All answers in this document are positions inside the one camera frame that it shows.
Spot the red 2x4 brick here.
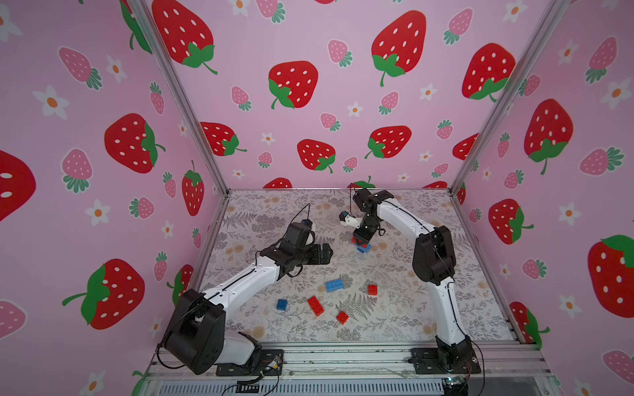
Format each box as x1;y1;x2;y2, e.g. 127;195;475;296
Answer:
307;296;325;317
352;237;369;248

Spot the dark blue 2x2 brick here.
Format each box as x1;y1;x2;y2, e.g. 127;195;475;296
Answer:
357;244;372;253

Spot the light blue 2x4 brick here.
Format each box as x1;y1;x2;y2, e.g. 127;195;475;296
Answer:
325;279;345;293

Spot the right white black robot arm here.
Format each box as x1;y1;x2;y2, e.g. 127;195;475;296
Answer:
339;189;473;372

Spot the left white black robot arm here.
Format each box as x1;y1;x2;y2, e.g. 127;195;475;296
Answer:
156;219;334;376

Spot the blue 2x2 brick left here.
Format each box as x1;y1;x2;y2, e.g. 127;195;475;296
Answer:
276;299;288;312

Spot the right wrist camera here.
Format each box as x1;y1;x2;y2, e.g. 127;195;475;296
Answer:
339;211;360;228

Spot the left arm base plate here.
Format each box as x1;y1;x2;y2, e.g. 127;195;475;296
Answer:
216;349;284;377

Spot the aluminium front rail frame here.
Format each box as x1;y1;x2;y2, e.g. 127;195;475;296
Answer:
135;341;564;395

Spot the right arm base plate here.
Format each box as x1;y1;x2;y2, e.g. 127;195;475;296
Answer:
408;348;482;376

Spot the right aluminium corner post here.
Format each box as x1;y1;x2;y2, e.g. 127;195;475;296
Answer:
449;0;570;198

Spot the aluminium corner post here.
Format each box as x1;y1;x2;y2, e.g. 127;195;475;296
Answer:
130;0;229;198
449;0;570;198

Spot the left aluminium corner post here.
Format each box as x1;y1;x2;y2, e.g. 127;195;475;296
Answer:
130;0;229;198

